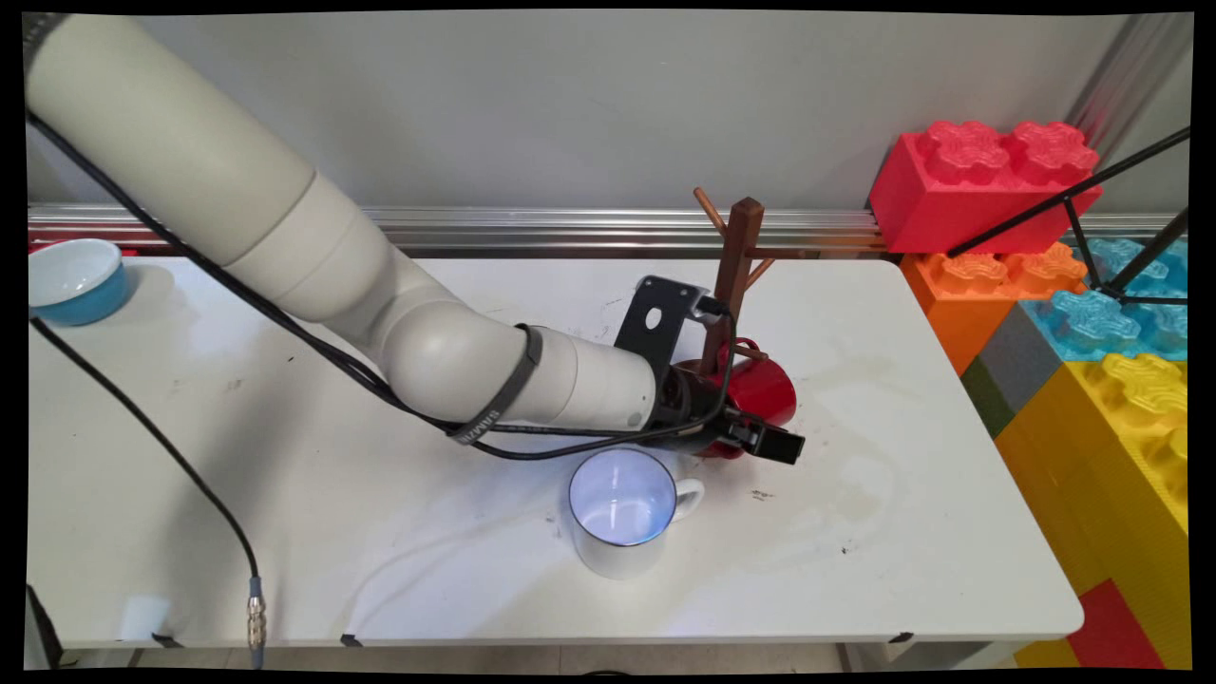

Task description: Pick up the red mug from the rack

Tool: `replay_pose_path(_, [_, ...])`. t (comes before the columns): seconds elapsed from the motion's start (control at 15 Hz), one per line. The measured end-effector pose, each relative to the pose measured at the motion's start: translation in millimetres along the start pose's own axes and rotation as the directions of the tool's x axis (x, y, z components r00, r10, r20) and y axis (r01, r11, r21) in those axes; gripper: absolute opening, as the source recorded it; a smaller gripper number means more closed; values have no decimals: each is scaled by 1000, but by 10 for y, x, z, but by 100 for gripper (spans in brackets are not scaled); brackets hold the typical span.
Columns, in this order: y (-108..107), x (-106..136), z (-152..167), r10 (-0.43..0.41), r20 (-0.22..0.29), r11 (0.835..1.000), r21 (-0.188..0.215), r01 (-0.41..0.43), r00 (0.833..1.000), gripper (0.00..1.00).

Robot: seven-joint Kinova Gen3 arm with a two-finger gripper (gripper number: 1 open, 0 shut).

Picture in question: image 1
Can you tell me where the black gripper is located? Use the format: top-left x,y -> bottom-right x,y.
654,361 -> 807,466

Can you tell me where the red enamel mug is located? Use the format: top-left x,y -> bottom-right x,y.
670,337 -> 797,461

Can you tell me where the white enamel mug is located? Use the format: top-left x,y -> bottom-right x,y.
568,446 -> 706,580

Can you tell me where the brown wooden mug tree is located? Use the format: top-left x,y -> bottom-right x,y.
693,187 -> 808,376

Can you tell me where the dark green giant toy brick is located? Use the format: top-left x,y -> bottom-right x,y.
959,359 -> 1016,440

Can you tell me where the orange giant toy brick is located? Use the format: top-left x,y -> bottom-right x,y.
901,243 -> 1087,376

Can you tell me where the grey giant toy brick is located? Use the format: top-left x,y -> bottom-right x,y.
977,304 -> 1065,416

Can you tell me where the red giant toy brick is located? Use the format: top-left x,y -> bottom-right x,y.
1064,579 -> 1165,671
869,119 -> 1103,256

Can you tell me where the yellow giant toy brick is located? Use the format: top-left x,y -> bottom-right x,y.
993,353 -> 1191,668

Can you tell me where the blue giant toy brick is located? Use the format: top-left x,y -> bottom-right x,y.
1021,237 -> 1188,364

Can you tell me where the black tripod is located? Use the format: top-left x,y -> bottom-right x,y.
945,128 -> 1191,310

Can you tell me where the blue bowl white inside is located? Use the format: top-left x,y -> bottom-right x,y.
28,237 -> 131,327

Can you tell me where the grey velcro strap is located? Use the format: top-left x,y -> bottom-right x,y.
446,323 -> 544,447

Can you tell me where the aluminium rail along wall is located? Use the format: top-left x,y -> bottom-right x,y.
28,201 -> 1188,259

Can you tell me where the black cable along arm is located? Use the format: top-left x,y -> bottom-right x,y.
27,112 -> 737,464

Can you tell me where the aluminium upright post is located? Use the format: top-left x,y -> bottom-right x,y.
1064,14 -> 1193,158

